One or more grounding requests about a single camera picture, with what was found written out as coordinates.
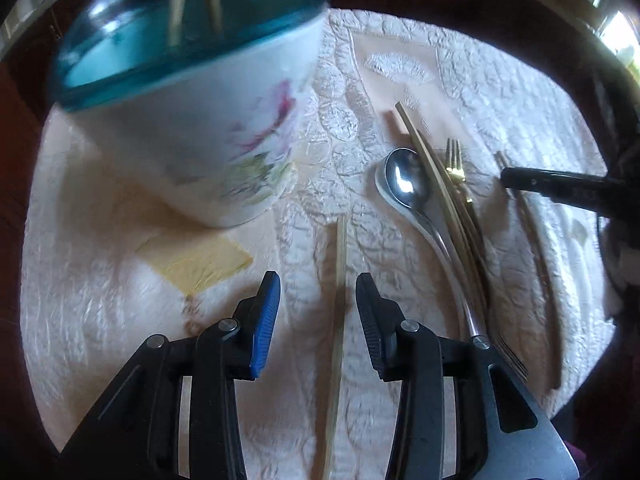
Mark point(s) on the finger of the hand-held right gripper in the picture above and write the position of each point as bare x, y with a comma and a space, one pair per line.
550, 182

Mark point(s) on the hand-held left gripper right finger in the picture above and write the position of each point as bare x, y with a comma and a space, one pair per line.
370, 315

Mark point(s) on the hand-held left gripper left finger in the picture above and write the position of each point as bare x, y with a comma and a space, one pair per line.
265, 320

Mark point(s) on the brown wooden chopstick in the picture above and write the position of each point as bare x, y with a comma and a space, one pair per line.
537, 250

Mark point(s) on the gold fork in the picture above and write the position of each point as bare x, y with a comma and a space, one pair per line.
454, 160

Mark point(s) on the silver spoon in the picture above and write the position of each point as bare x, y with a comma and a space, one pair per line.
407, 180

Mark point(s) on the silver fork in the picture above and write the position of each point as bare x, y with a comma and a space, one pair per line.
515, 360

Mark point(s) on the white floral cup teal rim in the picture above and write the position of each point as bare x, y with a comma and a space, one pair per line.
210, 125

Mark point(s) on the white quilted tablecloth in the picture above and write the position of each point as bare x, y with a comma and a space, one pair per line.
150, 310

